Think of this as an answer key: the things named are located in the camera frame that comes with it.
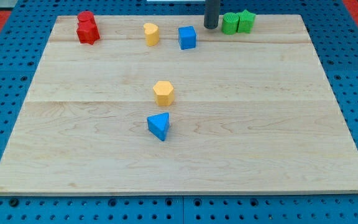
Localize yellow heart block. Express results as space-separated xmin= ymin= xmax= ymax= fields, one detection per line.
xmin=143 ymin=23 xmax=160 ymax=47

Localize light wooden board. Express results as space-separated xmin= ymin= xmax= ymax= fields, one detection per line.
xmin=0 ymin=14 xmax=358 ymax=196

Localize blue triangle block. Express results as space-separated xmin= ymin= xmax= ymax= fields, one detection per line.
xmin=147 ymin=113 xmax=170 ymax=141

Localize yellow hexagon block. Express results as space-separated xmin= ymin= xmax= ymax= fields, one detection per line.
xmin=153 ymin=81 xmax=175 ymax=106

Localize blue cube block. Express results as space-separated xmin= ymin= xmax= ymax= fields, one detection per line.
xmin=178 ymin=26 xmax=196 ymax=50

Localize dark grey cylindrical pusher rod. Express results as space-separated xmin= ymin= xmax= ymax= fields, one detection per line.
xmin=204 ymin=0 xmax=221 ymax=29

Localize green cylinder block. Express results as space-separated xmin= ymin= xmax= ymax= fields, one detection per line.
xmin=221 ymin=12 xmax=239 ymax=35

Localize green star block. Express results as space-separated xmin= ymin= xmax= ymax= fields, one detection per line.
xmin=237 ymin=10 xmax=256 ymax=34

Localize red star block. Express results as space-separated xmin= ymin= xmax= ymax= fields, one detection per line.
xmin=76 ymin=21 xmax=100 ymax=45

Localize red cylinder block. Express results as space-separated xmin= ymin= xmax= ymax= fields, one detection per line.
xmin=77 ymin=11 xmax=96 ymax=24

